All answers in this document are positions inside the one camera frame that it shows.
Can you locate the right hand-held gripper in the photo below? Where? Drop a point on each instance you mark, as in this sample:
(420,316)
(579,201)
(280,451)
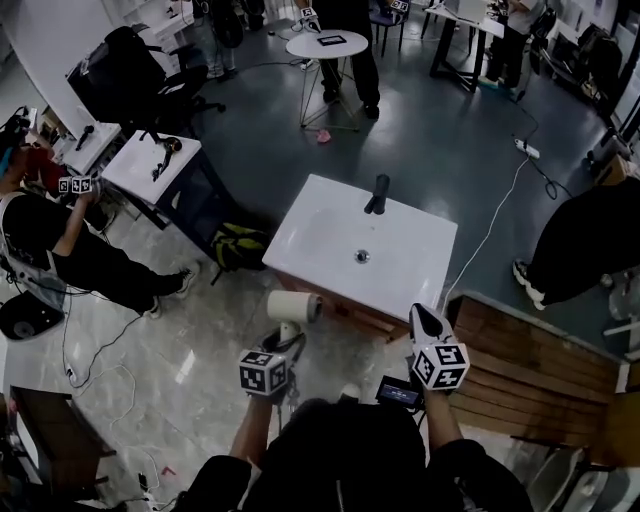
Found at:
(442,367)

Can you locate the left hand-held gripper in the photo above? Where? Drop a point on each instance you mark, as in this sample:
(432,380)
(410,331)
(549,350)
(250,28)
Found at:
(262,372)

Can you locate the beige hair dryer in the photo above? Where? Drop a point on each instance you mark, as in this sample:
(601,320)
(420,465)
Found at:
(292,306)

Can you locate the white sink basin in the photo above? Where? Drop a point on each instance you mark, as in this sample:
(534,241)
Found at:
(320,240)

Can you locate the person's right forearm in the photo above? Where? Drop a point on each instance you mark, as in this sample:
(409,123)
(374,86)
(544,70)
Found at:
(442,422)

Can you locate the person's left forearm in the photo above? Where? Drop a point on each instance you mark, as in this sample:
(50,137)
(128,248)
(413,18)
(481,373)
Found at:
(252,430)

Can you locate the wooden sink cabinet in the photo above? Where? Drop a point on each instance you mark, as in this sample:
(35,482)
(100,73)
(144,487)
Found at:
(360,315)

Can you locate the black device with screen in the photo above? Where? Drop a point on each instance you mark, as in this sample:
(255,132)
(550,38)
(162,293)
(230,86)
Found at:
(397,392)

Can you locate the wooden slatted platform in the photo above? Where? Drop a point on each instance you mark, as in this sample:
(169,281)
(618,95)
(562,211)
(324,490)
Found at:
(530,370)

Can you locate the yellow and black backpack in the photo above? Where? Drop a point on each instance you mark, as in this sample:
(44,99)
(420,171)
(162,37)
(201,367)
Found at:
(237,247)

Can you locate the person's black clothing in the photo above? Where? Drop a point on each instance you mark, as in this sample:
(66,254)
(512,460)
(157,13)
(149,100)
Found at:
(350,460)

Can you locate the black faucet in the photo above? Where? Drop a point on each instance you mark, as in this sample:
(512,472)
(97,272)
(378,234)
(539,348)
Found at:
(377,195)

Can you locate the grey round-back chair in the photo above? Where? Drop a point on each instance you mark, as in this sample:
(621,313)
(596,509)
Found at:
(565,480)

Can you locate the white power strip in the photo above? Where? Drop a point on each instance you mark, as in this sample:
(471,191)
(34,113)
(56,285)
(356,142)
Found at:
(527,149)

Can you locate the pink cloth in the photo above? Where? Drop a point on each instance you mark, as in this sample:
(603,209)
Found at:
(323,136)

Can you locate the brown cardboard box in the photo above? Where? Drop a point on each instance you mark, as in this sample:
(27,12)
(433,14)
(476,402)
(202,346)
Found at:
(620,170)

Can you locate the dark brown wooden side table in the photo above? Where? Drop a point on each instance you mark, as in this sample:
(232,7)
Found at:
(55,440)

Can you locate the black office chair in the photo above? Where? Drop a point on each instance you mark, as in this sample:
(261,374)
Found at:
(135,80)

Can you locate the black leg work table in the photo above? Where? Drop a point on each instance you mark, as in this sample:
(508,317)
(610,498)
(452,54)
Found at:
(465,30)

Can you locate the black tablet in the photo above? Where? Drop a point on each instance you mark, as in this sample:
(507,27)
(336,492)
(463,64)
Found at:
(332,39)

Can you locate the blue chair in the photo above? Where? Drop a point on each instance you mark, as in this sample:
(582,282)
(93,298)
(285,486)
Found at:
(390,20)

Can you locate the black metal frame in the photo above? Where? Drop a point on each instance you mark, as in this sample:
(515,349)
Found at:
(200,200)

